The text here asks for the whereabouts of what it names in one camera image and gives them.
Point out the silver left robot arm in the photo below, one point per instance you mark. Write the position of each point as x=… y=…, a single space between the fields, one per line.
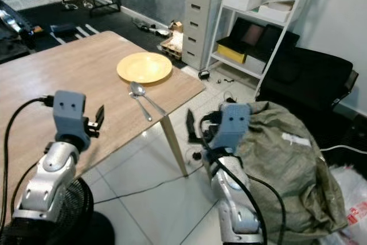
x=47 y=176

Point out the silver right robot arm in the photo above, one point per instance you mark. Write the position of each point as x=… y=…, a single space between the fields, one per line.
x=232 y=199

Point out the wooden table leg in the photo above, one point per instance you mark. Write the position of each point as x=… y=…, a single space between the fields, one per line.
x=175 y=148

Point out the long silver metal spoon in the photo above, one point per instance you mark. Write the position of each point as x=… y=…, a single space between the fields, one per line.
x=153 y=103

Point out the short silver metal spoon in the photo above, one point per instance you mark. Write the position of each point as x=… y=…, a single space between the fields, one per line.
x=145 y=111

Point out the small black round device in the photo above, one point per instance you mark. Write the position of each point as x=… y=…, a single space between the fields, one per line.
x=203 y=74

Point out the yellow round plate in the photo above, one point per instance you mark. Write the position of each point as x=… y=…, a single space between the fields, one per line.
x=144 y=67

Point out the white metal shelf rack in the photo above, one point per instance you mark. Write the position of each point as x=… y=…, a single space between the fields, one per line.
x=241 y=67

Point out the black and yellow box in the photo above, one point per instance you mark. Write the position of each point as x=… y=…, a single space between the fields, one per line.
x=230 y=53

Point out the brown cardboard box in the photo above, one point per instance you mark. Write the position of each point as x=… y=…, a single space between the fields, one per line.
x=173 y=43

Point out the grey-green woven sack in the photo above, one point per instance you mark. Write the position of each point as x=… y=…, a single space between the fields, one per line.
x=287 y=170

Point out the small dark flat box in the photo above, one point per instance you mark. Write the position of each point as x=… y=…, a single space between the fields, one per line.
x=63 y=28

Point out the white drawer cabinet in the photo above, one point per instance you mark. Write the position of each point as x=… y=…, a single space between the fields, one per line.
x=200 y=24

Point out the black open case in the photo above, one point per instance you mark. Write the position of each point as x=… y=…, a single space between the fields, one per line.
x=269 y=41

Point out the black armchair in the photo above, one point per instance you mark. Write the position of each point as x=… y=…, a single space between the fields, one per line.
x=309 y=78

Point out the flat white box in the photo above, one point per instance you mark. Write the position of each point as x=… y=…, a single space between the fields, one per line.
x=275 y=12

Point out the white plastic bag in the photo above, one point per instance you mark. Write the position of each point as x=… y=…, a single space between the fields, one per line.
x=350 y=205

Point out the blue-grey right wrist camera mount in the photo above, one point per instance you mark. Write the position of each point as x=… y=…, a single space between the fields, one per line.
x=230 y=125

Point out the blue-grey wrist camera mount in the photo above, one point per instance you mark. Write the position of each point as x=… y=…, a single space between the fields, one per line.
x=230 y=125
x=70 y=111

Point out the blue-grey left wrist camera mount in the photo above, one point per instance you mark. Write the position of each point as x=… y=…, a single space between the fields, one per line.
x=70 y=111

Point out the black machine frame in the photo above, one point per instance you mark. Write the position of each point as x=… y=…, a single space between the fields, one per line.
x=16 y=24

